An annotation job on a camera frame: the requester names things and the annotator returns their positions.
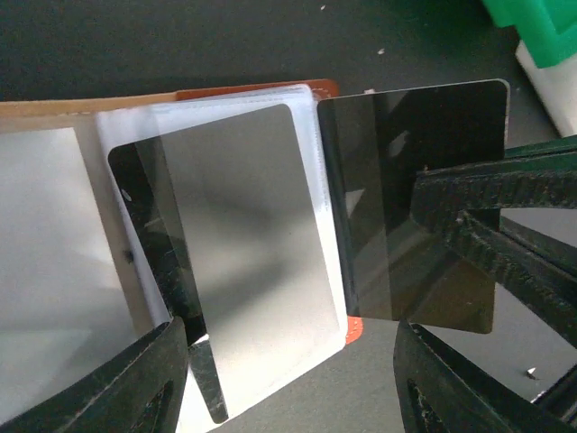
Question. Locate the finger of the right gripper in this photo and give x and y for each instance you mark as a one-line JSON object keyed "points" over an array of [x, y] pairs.
{"points": [[462, 205]]}

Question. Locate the brown leather card holder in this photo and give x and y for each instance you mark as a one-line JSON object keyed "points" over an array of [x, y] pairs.
{"points": [[71, 295]]}

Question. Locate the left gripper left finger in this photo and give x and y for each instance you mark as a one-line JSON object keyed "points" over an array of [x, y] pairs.
{"points": [[139, 390]]}

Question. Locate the white bin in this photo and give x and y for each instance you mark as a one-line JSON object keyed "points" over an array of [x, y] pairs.
{"points": [[556, 88]]}

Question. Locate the black credit card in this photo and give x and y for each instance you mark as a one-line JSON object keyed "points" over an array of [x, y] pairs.
{"points": [[228, 213], [374, 145]]}

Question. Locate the green bin middle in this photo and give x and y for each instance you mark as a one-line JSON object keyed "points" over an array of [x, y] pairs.
{"points": [[546, 27]]}

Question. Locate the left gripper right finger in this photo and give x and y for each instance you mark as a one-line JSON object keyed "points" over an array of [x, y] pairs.
{"points": [[439, 390]]}

